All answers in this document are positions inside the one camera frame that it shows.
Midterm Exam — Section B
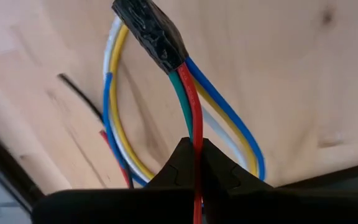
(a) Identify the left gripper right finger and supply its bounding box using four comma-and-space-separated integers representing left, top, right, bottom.
201, 138, 358, 224

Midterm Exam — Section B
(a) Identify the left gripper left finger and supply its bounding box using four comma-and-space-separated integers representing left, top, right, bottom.
31, 136, 198, 224

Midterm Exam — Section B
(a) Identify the multicolour wire bundle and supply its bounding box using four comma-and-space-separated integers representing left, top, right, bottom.
57, 0, 267, 224

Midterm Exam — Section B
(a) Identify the black aluminium table frame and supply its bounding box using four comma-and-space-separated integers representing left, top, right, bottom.
0, 117, 358, 214

